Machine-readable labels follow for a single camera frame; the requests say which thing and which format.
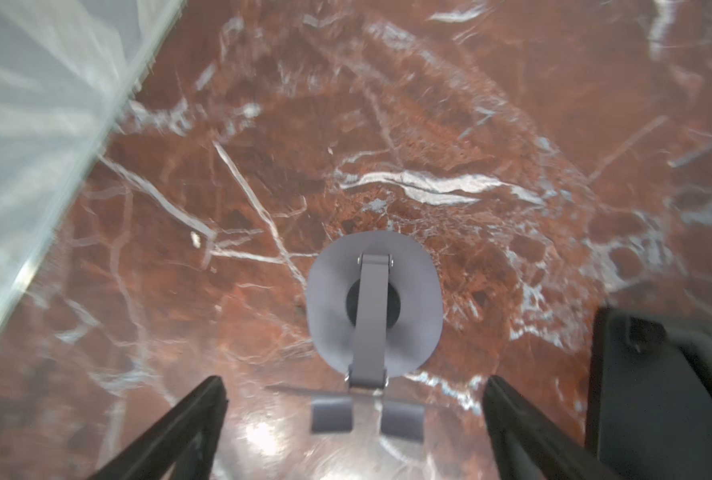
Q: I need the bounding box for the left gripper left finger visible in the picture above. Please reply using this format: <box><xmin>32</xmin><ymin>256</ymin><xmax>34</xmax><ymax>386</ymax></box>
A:
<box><xmin>92</xmin><ymin>375</ymin><xmax>229</xmax><ymax>479</ymax></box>

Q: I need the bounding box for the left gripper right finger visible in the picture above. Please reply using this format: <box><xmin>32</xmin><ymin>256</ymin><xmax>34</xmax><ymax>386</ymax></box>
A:
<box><xmin>482</xmin><ymin>376</ymin><xmax>617</xmax><ymax>479</ymax></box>

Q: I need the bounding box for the grey stand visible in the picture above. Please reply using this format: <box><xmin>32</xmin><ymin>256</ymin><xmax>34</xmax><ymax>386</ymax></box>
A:
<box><xmin>265</xmin><ymin>230</ymin><xmax>445</xmax><ymax>444</ymax></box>

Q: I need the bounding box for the black folding phone stand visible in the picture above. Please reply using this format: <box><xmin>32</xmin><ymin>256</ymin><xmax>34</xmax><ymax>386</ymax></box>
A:
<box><xmin>585</xmin><ymin>307</ymin><xmax>712</xmax><ymax>479</ymax></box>

